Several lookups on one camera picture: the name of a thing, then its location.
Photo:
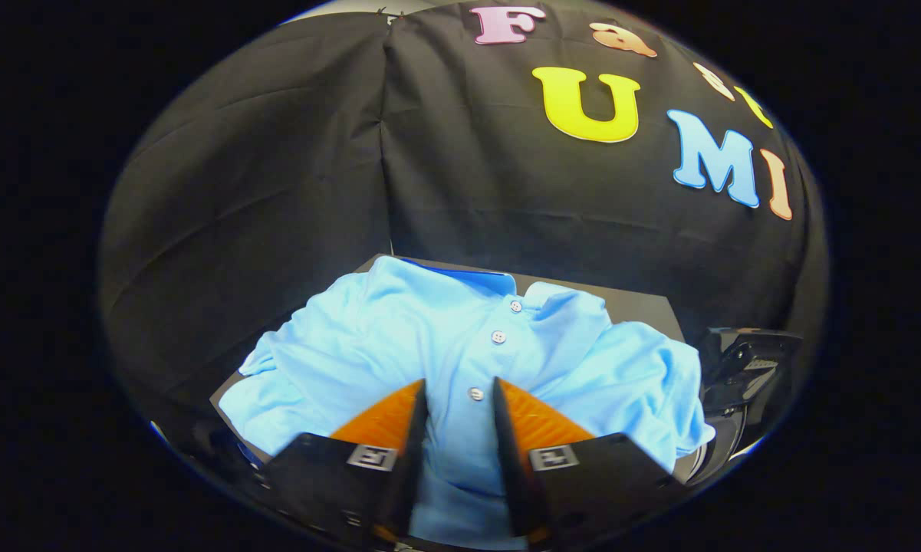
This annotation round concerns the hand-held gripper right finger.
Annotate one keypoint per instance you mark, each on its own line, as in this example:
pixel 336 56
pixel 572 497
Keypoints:
pixel 510 468

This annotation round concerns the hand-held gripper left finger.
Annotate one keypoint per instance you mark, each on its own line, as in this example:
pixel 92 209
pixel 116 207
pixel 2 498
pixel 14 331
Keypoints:
pixel 410 468

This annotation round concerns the light blue polo shirt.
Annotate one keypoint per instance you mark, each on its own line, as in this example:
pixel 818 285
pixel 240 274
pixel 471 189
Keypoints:
pixel 399 337

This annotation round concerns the dark glass washing machine lid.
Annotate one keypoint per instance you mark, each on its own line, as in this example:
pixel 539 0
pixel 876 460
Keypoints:
pixel 744 360

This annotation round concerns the grey cabinet with black top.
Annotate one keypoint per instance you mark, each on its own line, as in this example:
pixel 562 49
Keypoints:
pixel 629 307

